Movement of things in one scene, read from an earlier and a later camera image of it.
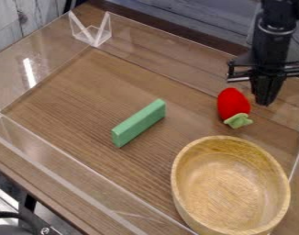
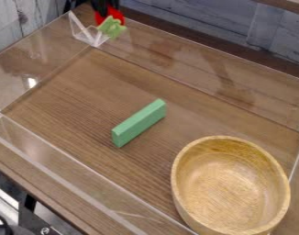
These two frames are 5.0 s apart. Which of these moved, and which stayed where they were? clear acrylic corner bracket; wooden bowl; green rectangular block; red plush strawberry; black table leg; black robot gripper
Moved: red plush strawberry; black robot gripper
Stayed: black table leg; clear acrylic corner bracket; wooden bowl; green rectangular block
